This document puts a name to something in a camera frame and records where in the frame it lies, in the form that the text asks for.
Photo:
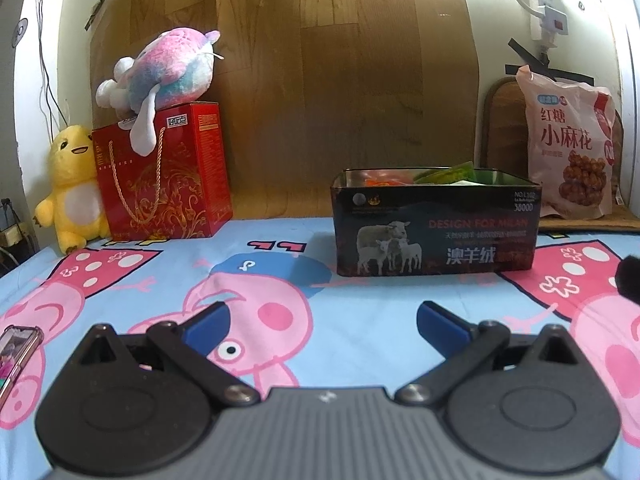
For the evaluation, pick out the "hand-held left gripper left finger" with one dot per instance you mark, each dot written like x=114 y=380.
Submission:
x=207 y=327

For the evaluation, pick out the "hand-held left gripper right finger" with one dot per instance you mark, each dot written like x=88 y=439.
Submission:
x=442 y=322

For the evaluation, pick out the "black sheep print tin box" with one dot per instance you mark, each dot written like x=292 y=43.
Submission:
x=440 y=240

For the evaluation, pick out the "green snack packet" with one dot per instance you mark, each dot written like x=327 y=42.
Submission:
x=447 y=175

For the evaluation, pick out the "printed cartoon blanket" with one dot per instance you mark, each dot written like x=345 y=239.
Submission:
x=350 y=320

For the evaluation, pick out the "white snack packet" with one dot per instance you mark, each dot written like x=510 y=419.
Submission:
x=467 y=183

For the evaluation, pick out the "red gift box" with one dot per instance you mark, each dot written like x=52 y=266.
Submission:
x=200 y=185

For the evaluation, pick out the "yellow orange snack packet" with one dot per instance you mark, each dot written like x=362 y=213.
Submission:
x=385 y=177

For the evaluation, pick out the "pink snack bag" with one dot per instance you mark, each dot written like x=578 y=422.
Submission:
x=565 y=135

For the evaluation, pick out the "yellow plush toy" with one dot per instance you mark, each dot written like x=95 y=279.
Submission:
x=75 y=200

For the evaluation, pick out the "smartphone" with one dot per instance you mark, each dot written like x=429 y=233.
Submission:
x=15 y=355

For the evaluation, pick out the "black tape strip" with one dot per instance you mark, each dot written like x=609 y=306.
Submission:
x=522 y=51
x=570 y=78
x=97 y=10

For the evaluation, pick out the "beige power adapter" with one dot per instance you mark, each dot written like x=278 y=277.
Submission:
x=12 y=236

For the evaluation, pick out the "pink blue plush toy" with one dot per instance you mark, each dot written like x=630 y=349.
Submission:
x=165 y=70

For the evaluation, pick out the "white power strip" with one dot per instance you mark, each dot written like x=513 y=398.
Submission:
x=550 y=15

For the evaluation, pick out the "wood pattern wall sheet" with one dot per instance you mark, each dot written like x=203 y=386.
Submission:
x=325 y=85

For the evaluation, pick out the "silver wall disc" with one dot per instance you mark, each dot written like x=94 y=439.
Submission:
x=20 y=32

